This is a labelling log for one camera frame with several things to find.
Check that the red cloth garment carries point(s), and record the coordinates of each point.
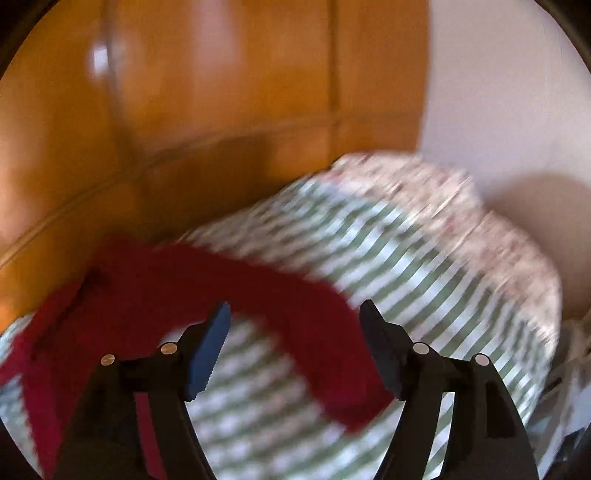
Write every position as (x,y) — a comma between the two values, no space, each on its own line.
(131,296)

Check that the white clutter beside bed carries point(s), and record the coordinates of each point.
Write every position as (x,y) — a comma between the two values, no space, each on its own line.
(562,414)

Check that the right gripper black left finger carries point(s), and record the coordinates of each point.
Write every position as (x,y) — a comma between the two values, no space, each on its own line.
(131,422)

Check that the green white checkered bedsheet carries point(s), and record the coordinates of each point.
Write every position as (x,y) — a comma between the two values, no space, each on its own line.
(257,418)

